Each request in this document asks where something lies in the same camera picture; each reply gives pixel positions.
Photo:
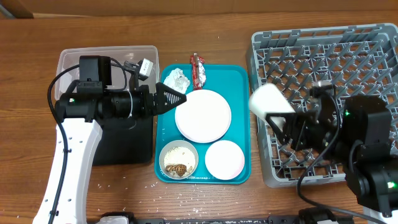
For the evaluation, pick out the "white paper cup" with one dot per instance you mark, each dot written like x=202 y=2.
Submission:
x=268 y=99

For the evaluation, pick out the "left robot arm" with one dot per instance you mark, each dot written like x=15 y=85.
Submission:
x=81 y=98

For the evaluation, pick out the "clear plastic bin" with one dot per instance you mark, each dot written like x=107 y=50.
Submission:
x=133 y=54

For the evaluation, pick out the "grey plastic dish rack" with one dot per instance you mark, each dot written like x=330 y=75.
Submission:
x=359 y=60

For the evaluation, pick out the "black plastic tray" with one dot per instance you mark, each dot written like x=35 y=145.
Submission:
x=124 y=141

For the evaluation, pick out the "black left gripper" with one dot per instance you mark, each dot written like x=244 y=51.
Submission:
x=161 y=104

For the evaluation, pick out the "grey bowl with rice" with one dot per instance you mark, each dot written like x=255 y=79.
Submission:
x=178 y=160

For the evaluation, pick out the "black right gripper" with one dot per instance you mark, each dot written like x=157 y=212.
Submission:
x=299 y=130

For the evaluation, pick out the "red silver foil wrapper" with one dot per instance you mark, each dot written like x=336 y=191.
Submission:
x=198 y=71

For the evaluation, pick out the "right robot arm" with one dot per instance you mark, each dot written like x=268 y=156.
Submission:
x=358 y=138

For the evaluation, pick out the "large white plate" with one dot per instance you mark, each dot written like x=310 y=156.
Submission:
x=204 y=117

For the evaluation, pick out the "white napkin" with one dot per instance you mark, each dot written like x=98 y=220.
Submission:
x=177 y=81

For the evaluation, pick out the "teal plastic tray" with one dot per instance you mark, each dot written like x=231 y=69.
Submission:
x=231 y=82

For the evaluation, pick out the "small pink white bowl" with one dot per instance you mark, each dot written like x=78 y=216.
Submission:
x=224 y=160

